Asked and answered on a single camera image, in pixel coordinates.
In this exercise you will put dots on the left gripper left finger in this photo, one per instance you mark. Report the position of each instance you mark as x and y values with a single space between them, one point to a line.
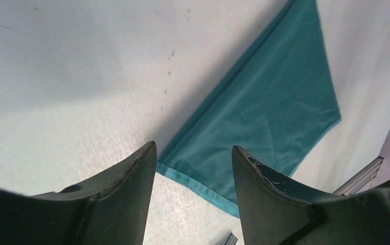
110 207

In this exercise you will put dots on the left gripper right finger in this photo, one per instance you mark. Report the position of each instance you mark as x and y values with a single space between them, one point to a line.
275 209

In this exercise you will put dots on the teal cloth napkin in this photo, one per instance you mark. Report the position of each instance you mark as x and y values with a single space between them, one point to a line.
276 102

